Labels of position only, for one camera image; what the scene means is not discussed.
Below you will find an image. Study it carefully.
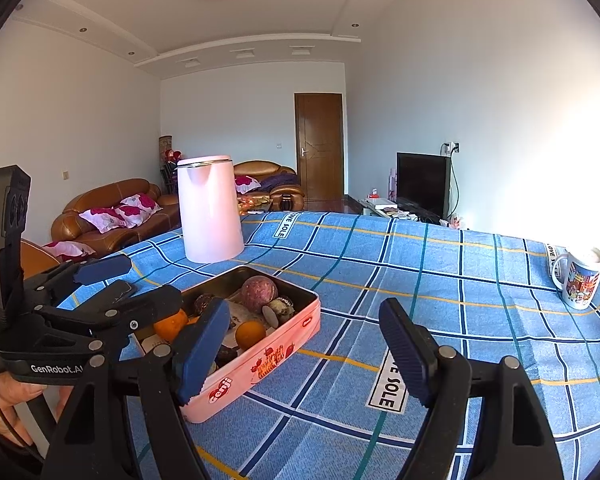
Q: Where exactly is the person's left hand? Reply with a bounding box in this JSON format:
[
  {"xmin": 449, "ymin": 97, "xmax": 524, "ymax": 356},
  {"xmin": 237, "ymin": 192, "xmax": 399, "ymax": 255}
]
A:
[{"xmin": 0, "ymin": 375, "xmax": 76, "ymax": 446}]

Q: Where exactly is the pink electric kettle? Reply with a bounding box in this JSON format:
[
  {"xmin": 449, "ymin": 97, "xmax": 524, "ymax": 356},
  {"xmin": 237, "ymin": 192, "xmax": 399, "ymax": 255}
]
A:
[{"xmin": 176, "ymin": 156, "xmax": 245, "ymax": 264}]

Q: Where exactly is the television cable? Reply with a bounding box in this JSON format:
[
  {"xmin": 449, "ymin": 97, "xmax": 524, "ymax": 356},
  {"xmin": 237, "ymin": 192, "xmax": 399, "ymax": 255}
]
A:
[{"xmin": 447, "ymin": 154, "xmax": 457, "ymax": 221}]

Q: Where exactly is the pink tin box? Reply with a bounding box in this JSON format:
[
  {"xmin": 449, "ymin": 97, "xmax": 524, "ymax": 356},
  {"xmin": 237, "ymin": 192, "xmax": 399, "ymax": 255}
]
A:
[{"xmin": 130, "ymin": 266, "xmax": 322, "ymax": 425}]

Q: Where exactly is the brown wooden door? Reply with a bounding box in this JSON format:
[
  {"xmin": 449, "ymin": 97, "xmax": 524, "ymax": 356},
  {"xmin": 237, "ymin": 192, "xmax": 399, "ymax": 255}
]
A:
[{"xmin": 294, "ymin": 92, "xmax": 344, "ymax": 200}]

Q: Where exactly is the printed white mug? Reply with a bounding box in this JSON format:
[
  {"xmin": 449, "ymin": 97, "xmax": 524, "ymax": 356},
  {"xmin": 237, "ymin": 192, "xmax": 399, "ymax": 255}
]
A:
[{"xmin": 551, "ymin": 247, "xmax": 600, "ymax": 310}]

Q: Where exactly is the large purple fruit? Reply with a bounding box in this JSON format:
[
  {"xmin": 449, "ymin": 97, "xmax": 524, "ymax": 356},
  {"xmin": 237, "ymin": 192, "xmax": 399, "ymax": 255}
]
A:
[{"xmin": 241, "ymin": 276, "xmax": 279, "ymax": 308}]

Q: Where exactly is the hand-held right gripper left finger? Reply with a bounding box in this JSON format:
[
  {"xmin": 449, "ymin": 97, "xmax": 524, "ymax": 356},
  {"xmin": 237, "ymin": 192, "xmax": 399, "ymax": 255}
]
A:
[{"xmin": 40, "ymin": 297, "xmax": 231, "ymax": 480}]

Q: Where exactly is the brown leather armchair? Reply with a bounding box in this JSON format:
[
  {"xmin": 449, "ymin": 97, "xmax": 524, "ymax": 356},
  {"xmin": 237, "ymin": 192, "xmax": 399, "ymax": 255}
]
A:
[{"xmin": 233, "ymin": 160, "xmax": 306, "ymax": 212}]

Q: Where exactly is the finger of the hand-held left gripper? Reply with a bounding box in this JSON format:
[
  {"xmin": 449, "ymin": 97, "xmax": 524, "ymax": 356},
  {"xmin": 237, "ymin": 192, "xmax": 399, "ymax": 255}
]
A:
[
  {"xmin": 32, "ymin": 280, "xmax": 183, "ymax": 348},
  {"xmin": 22, "ymin": 253, "xmax": 133, "ymax": 311}
]

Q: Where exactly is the brown leather chair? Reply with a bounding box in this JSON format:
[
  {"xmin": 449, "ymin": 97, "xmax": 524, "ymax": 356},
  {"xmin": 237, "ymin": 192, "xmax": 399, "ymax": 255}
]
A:
[{"xmin": 20, "ymin": 239, "xmax": 61, "ymax": 281}]

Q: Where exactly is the orange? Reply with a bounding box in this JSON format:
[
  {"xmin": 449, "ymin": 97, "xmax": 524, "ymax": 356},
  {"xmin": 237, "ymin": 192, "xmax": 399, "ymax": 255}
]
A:
[
  {"xmin": 235, "ymin": 321, "xmax": 267, "ymax": 350},
  {"xmin": 153, "ymin": 308, "xmax": 189, "ymax": 342}
]

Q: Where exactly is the purple cloth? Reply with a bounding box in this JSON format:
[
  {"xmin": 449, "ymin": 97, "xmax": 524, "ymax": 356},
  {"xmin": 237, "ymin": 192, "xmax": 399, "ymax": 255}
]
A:
[{"xmin": 260, "ymin": 174, "xmax": 299, "ymax": 191}]

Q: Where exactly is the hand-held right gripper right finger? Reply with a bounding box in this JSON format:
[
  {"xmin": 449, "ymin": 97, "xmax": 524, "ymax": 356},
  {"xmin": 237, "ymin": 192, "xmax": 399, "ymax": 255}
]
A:
[{"xmin": 378, "ymin": 297, "xmax": 566, "ymax": 480}]

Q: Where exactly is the pink floral cushion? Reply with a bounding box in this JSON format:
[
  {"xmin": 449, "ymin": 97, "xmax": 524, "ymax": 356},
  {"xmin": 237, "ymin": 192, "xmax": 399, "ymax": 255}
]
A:
[{"xmin": 42, "ymin": 240, "xmax": 97, "ymax": 261}]

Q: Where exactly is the black television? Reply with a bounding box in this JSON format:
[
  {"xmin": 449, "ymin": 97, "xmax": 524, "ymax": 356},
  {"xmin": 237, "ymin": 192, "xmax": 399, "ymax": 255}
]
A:
[{"xmin": 396, "ymin": 152, "xmax": 453, "ymax": 221}]

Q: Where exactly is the blue plaid tablecloth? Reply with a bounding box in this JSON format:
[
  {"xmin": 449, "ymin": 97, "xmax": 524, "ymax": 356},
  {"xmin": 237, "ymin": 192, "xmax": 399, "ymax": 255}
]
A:
[{"xmin": 55, "ymin": 210, "xmax": 600, "ymax": 480}]

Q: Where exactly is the television stand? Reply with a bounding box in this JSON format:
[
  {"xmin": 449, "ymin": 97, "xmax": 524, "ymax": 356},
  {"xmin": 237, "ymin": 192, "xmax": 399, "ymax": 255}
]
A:
[{"xmin": 357, "ymin": 195, "xmax": 451, "ymax": 224}]

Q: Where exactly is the brown leather sofa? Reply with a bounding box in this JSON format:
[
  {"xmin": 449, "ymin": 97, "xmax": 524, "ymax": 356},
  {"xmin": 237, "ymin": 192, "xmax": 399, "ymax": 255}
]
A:
[{"xmin": 51, "ymin": 178, "xmax": 182, "ymax": 246}]

